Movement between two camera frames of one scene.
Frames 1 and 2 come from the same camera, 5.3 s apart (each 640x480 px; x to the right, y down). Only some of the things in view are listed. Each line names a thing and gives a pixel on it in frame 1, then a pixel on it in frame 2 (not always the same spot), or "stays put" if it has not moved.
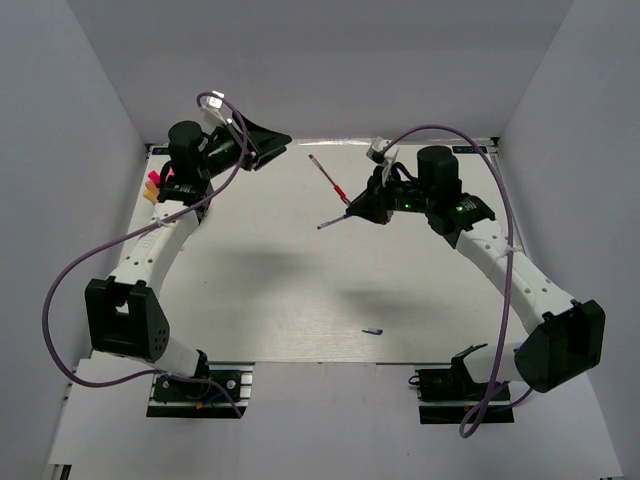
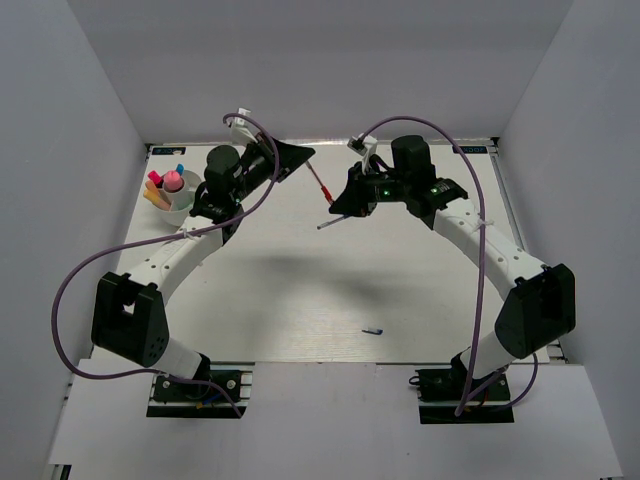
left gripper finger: [265, 139] -> [291, 157]
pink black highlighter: [155, 177] stays put
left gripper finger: [260, 160] -> [287, 171]
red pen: [337, 189] -> [325, 191]
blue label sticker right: [468, 149] stays put
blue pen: [345, 216] stays put
